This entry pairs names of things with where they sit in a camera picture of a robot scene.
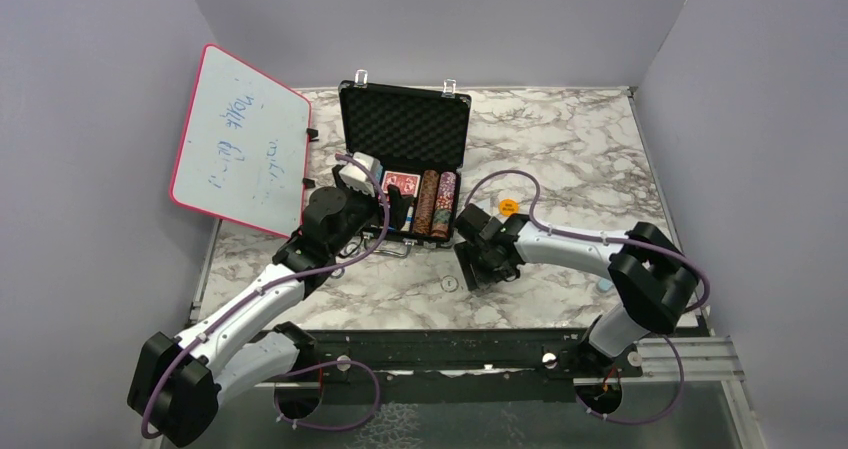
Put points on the black poker case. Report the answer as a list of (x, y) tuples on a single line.
[(408, 130)]

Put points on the pink framed whiteboard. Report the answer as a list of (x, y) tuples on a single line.
[(244, 150)]

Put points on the orange dealer button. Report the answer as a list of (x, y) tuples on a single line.
[(508, 207)]

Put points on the red playing card deck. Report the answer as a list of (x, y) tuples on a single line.
[(408, 184)]

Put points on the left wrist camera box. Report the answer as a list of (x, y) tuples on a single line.
[(358, 179)]

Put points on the blue playing card deck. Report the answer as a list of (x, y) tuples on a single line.
[(408, 219)]

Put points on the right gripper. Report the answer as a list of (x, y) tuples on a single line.
[(473, 272)]

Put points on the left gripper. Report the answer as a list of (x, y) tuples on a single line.
[(397, 207)]

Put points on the white poker chip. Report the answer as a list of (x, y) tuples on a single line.
[(449, 284)]

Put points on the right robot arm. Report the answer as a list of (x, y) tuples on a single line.
[(653, 282)]

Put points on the purple green chip stack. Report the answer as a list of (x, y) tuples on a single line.
[(443, 205)]

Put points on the orange black chip stack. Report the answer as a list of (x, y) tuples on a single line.
[(426, 203)]

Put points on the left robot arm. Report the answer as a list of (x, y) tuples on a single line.
[(180, 382)]

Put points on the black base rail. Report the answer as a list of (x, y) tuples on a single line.
[(339, 367)]

